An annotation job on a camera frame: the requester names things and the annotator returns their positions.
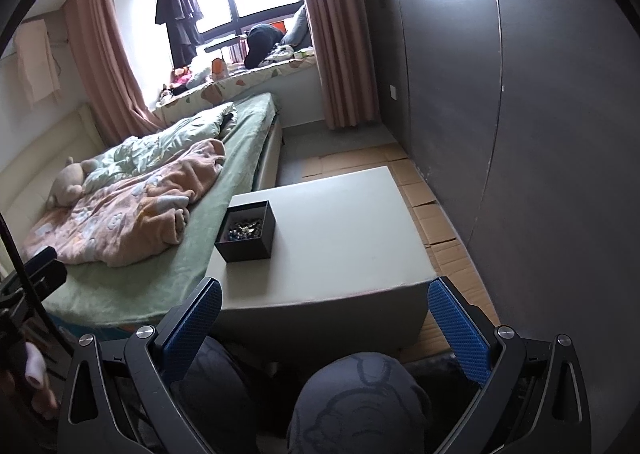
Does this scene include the person's right leg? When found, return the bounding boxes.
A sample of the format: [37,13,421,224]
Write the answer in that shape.
[287,351,433,454]

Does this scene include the printed window seat cushion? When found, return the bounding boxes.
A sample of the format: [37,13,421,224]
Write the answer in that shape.
[154,46,318,122]

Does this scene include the white leather table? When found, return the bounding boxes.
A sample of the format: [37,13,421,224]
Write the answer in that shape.
[202,165,438,365]

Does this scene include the grey pillow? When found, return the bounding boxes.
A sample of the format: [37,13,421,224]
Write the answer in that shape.
[280,4,313,49]

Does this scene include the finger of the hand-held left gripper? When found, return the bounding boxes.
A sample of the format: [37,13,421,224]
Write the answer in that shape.
[17,246,68,304]

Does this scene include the dark hanging clothes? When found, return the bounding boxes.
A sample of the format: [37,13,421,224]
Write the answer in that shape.
[154,0,205,69]

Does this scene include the black jewelry box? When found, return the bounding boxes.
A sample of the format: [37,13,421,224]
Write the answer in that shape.
[214,200,277,263]

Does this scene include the person's left leg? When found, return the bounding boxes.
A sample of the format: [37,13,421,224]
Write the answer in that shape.
[172,336,261,454]

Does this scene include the row of cardboard sheets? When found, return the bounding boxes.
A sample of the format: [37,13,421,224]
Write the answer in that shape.
[300,141,501,365]

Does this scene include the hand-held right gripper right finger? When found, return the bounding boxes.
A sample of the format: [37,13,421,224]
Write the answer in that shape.
[427,276,593,454]

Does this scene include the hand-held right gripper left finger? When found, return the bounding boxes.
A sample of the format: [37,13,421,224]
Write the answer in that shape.
[57,276,224,454]

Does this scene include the pink curtain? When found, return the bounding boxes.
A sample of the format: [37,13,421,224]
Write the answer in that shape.
[290,0,381,130]
[62,0,168,147]

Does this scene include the beige plush toy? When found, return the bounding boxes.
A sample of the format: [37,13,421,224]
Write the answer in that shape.
[46,156,103,209]

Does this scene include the pink hanging towel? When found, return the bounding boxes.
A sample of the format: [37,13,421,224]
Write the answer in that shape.
[14,19,62,107]

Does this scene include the black cable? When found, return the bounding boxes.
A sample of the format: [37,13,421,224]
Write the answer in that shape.
[0,213,76,370]

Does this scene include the pale green quilt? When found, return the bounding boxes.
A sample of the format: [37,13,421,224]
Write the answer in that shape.
[82,102,237,195]

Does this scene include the bed with green sheet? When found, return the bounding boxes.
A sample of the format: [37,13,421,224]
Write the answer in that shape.
[0,93,286,337]

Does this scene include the black bag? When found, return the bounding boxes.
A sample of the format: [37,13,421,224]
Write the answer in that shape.
[243,24,285,69]

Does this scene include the pink fleece blanket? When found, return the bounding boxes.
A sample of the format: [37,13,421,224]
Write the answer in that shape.
[22,139,226,269]

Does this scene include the person's leg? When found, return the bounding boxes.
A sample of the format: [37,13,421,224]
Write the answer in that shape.
[287,351,433,454]
[172,336,261,454]

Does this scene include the person's left hand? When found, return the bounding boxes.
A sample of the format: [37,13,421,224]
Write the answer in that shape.
[22,341,61,421]

